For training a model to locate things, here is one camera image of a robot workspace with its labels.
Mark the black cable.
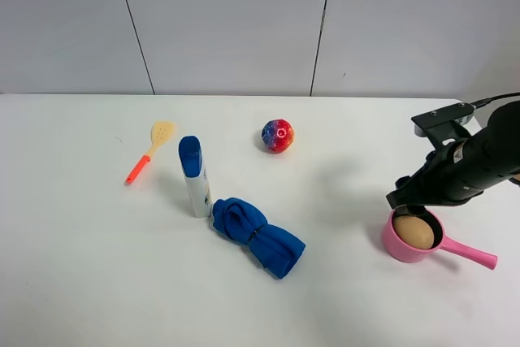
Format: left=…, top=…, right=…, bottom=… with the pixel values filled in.
left=470, top=92, right=520, bottom=109

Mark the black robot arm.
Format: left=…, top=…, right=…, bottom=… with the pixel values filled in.
left=386, top=98, right=519, bottom=210

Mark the brown potato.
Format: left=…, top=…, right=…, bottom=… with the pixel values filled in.
left=393, top=215, right=435, bottom=250

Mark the blue tied cloth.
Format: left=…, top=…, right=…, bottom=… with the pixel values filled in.
left=213, top=197, right=306, bottom=279

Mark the white bottle blue cap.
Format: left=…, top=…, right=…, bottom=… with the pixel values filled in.
left=178, top=136, right=213, bottom=219

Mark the yellow spatula orange handle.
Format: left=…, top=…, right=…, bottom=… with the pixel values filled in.
left=124, top=121, right=175, bottom=185

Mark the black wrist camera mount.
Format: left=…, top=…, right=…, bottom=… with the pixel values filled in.
left=411, top=102, right=475, bottom=150

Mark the red blue ball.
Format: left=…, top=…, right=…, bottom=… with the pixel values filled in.
left=261, top=119, right=295, bottom=154

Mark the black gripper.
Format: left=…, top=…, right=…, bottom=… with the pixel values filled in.
left=386, top=135, right=488, bottom=217

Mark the pink saucepan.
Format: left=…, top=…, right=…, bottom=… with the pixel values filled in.
left=381, top=209, right=498, bottom=270

